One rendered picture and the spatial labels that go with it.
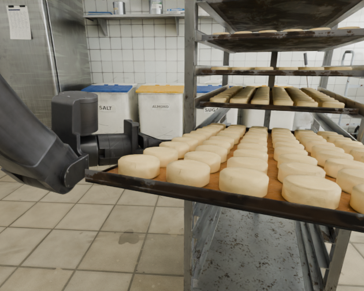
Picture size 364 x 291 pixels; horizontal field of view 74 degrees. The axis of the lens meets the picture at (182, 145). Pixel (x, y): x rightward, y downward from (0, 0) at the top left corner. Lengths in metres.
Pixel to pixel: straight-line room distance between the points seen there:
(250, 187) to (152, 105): 2.63
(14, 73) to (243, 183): 3.03
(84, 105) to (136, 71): 3.14
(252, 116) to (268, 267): 1.97
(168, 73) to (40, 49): 1.52
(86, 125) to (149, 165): 0.16
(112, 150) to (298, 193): 0.30
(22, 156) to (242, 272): 1.01
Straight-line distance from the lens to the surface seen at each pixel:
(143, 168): 0.27
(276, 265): 1.24
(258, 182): 0.24
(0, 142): 0.30
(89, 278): 1.40
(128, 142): 0.43
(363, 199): 0.26
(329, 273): 0.91
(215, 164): 0.31
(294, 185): 0.25
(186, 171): 0.25
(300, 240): 1.28
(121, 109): 2.95
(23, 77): 3.11
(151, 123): 2.89
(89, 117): 0.40
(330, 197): 0.25
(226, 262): 1.20
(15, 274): 1.57
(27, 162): 0.32
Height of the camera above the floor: 0.97
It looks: 18 degrees down
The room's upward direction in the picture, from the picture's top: straight up
